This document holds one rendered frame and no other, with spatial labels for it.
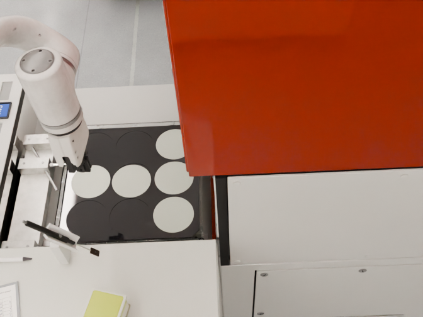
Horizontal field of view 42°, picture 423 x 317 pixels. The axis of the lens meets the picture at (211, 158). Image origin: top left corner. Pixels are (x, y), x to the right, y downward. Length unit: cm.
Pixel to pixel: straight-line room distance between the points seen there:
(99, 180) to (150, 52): 166
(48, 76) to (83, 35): 222
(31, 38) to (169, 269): 56
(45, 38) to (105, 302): 52
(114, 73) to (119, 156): 151
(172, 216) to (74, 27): 207
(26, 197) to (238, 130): 75
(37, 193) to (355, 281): 87
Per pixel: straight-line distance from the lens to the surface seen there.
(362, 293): 164
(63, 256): 125
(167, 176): 142
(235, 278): 146
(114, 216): 139
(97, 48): 311
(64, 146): 112
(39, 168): 151
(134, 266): 124
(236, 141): 94
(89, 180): 146
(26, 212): 148
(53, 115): 106
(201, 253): 124
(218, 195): 108
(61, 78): 101
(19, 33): 107
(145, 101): 169
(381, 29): 79
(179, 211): 137
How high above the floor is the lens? 209
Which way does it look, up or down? 55 degrees down
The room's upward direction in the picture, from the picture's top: 4 degrees counter-clockwise
